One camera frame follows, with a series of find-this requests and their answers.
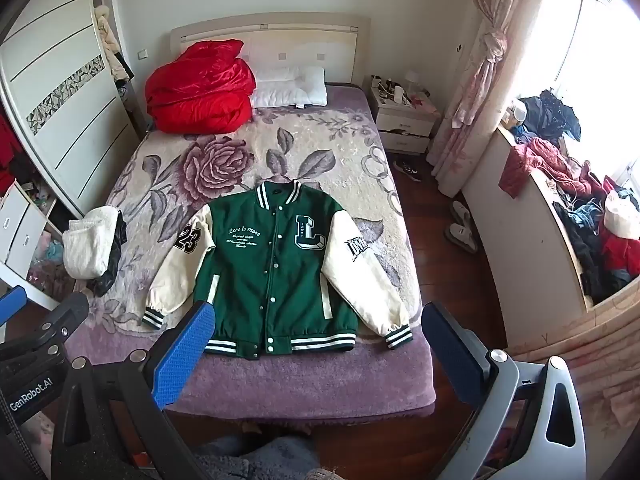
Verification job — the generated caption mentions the white nightstand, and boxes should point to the white nightstand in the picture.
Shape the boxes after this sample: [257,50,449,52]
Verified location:
[370,75,442,154]

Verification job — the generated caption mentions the pile of mixed clothes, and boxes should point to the pile of mixed clothes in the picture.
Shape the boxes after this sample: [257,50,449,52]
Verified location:
[499,89,640,306]

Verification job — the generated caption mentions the pink floral curtain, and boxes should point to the pink floral curtain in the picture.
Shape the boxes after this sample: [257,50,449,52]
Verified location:
[426,0,551,197]

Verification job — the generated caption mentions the person's grey trouser leg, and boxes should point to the person's grey trouser leg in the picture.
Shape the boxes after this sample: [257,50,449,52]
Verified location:
[192,435,342,480]

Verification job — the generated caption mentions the white pillow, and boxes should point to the white pillow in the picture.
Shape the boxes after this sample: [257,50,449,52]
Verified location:
[249,65,328,109]

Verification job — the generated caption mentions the dark sneakers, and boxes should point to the dark sneakers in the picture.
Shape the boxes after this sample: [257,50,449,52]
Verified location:
[391,159,424,182]

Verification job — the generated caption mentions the beige wooden bed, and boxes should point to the beige wooden bed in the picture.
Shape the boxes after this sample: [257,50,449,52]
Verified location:
[65,12,436,418]

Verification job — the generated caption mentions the green and cream varsity jacket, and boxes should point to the green and cream varsity jacket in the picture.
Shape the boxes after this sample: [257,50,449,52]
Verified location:
[142,180,413,359]

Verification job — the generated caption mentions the white drawer unit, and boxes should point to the white drawer unit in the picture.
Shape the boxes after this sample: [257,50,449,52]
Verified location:
[0,180,66,311]

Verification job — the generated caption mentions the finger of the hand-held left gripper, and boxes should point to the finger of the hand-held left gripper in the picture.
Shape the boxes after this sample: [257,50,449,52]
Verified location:
[30,291,90,361]
[0,285,28,333]

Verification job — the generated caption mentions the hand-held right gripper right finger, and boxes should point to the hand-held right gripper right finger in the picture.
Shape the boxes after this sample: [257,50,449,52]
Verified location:
[422,302,587,480]

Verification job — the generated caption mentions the white slipper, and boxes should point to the white slipper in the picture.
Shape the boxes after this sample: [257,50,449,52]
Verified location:
[445,222,480,254]
[449,200,474,227]

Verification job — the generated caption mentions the cream fleece garment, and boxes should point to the cream fleece garment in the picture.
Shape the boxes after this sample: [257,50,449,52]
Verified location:
[62,205,120,281]

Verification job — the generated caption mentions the white sliding door wardrobe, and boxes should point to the white sliding door wardrobe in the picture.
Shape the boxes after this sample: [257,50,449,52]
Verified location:
[0,0,147,221]

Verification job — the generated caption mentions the black garment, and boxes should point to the black garment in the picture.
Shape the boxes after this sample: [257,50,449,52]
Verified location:
[87,210,126,297]

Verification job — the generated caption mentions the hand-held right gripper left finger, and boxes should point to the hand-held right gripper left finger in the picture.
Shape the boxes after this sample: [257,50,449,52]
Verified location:
[50,300,217,480]

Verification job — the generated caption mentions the hanging beige garment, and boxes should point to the hanging beige garment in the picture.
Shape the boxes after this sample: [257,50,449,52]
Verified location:
[94,4,137,84]

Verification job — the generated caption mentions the floral purple plush blanket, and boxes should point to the floral purple plush blanket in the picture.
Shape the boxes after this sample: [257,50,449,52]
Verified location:
[65,82,434,417]

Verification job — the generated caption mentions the red quilt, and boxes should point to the red quilt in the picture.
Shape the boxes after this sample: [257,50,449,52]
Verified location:
[145,38,257,135]

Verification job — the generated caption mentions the red hanging clothes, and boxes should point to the red hanging clothes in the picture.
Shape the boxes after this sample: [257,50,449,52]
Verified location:
[0,112,28,193]

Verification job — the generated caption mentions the white window sill cabinet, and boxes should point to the white window sill cabinet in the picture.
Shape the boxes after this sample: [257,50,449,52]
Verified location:
[461,125,596,356]

